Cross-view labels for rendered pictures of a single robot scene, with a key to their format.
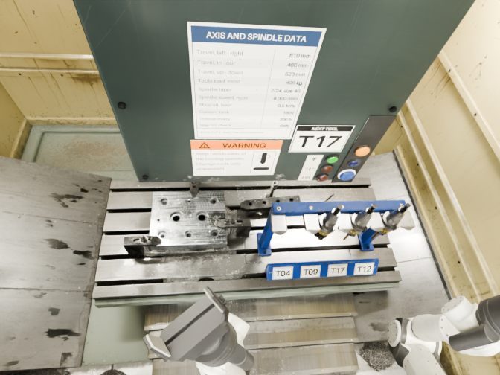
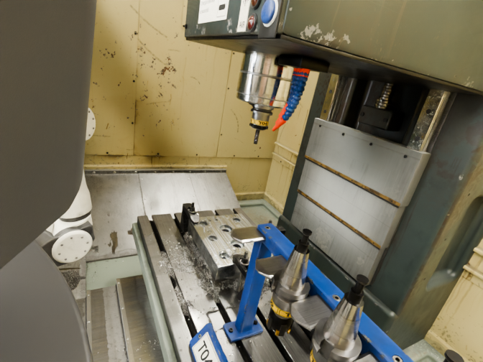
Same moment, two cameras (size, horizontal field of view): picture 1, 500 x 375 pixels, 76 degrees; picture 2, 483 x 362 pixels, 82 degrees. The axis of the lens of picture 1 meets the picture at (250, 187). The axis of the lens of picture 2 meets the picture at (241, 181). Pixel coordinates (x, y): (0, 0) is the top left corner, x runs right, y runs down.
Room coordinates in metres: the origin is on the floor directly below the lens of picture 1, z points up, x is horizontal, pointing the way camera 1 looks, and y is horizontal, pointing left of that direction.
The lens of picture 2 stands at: (0.27, -0.61, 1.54)
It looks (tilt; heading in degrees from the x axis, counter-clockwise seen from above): 21 degrees down; 73
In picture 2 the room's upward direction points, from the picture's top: 11 degrees clockwise
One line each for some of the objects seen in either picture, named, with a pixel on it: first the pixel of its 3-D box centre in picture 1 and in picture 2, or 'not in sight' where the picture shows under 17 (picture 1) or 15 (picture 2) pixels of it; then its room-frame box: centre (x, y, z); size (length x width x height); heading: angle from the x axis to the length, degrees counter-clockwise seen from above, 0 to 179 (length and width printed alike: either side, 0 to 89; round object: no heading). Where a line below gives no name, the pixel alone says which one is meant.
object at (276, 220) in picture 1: (278, 225); (246, 234); (0.46, -0.11, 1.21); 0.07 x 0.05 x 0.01; 14
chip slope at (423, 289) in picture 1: (342, 238); not in sight; (0.68, -0.48, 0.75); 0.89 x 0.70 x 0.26; 14
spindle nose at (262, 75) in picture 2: not in sight; (267, 80); (0.53, 0.15, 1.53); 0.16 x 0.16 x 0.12
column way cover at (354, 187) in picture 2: not in sight; (341, 195); (0.96, 0.26, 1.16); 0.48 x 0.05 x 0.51; 104
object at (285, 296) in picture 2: (327, 222); (290, 287); (0.50, -0.27, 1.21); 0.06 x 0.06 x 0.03
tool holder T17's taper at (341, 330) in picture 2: (365, 216); (346, 318); (0.53, -0.38, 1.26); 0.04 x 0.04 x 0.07
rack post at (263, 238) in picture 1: (268, 229); (253, 286); (0.52, -0.10, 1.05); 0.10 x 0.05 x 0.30; 14
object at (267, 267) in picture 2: (312, 223); (272, 266); (0.49, -0.22, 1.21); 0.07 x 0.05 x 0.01; 14
